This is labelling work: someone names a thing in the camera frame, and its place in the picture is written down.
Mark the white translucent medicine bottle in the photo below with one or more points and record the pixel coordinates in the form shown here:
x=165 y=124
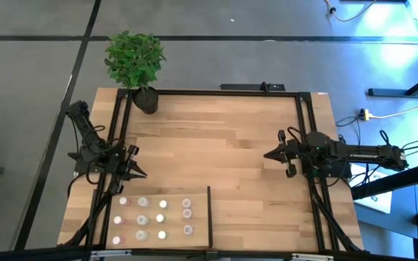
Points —
x=141 y=235

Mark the black aluminium table frame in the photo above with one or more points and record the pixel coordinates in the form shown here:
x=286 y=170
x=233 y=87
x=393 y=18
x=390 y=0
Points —
x=209 y=93

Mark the silver metal bracket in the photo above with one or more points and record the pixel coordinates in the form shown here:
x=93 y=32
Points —
x=312 y=257
x=107 y=255

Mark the black desk crossbeam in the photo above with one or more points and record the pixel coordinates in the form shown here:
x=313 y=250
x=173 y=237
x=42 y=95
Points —
x=394 y=180

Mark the black bar device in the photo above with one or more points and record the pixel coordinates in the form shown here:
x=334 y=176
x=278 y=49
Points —
x=245 y=87

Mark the black shelf divider frame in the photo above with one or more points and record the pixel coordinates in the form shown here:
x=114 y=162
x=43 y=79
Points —
x=209 y=217

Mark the green artificial plant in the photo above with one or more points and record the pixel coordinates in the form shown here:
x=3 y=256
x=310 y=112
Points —
x=134 y=59

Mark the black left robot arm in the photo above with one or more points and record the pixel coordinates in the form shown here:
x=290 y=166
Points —
x=89 y=145

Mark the clear bottle with mixed pills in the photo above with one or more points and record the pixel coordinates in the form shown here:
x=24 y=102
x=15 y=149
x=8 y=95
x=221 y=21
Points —
x=188 y=229

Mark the small clear medicine bottle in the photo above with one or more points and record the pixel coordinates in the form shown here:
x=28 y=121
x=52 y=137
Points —
x=186 y=202
x=143 y=202
x=187 y=214

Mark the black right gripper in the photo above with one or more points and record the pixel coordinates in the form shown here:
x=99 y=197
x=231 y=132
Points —
x=291 y=152

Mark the green tinted white capped bottle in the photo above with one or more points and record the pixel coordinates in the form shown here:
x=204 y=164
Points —
x=163 y=204

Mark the white capped medicine bottle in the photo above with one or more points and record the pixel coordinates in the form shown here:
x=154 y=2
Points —
x=117 y=219

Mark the black shelf end frame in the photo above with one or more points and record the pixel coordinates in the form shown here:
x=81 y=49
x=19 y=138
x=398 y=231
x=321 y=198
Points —
x=95 y=203

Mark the wooden shelf board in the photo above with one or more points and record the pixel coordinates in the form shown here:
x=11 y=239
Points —
x=174 y=221

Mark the black desk foot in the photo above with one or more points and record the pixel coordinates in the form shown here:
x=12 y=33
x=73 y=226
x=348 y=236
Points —
x=397 y=93

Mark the teal bottle with white cap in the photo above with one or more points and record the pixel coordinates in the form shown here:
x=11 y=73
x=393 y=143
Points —
x=160 y=218
x=162 y=234

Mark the pink bottle with white cap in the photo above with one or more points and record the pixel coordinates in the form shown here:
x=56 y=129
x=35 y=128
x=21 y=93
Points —
x=123 y=200
x=116 y=240

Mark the white box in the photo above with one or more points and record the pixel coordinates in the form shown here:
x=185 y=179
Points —
x=379 y=201

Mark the black plant pot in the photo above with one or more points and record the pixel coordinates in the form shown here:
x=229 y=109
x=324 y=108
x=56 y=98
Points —
x=146 y=101

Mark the wide clear medicine bottle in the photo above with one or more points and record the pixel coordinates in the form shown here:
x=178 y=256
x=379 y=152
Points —
x=142 y=219

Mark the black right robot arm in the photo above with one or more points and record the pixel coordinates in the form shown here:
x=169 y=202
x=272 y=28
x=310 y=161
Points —
x=357 y=154

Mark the yellow white power adaptor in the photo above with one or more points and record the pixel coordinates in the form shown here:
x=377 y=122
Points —
x=365 y=115

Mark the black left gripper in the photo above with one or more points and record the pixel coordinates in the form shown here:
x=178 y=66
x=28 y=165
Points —
x=123 y=168

